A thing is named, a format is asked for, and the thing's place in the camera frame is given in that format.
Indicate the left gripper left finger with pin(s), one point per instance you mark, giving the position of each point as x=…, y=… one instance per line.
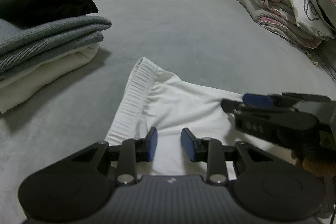
x=133, y=151

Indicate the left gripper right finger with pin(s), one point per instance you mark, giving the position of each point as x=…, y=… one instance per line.
x=209, y=151

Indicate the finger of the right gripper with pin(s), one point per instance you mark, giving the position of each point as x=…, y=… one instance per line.
x=232, y=107
x=257, y=100

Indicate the white trousers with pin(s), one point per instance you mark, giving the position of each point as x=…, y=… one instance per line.
x=157, y=98

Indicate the person right hand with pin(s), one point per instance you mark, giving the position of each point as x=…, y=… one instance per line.
x=316, y=168

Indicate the grey bed sheet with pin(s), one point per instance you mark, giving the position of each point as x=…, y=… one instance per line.
x=212, y=43

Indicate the folded floral quilt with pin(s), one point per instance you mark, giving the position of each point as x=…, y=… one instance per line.
x=277, y=16

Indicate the white folded garment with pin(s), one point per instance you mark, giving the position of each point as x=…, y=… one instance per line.
x=20, y=87

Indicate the grey folded garment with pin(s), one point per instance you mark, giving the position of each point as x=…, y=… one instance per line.
x=23, y=48

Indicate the black folded garment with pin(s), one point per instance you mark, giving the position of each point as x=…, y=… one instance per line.
x=31, y=13

